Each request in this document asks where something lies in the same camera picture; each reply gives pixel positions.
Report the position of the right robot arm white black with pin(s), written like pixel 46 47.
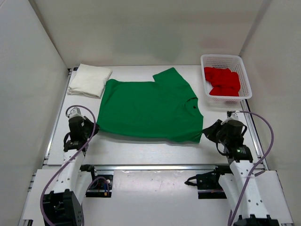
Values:
pixel 239 184

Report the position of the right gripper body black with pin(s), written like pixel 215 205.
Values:
pixel 223 138

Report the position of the green t shirt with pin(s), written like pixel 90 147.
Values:
pixel 165 108

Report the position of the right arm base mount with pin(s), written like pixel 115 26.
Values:
pixel 208 183

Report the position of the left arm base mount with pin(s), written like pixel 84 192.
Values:
pixel 102 187

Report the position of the white plastic basket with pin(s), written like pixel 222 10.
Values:
pixel 235 64

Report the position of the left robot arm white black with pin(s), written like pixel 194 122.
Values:
pixel 61 203

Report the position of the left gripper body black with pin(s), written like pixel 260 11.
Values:
pixel 85 133

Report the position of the red t shirt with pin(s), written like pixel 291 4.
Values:
pixel 224 81

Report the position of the white t shirt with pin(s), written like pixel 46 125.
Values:
pixel 89 81

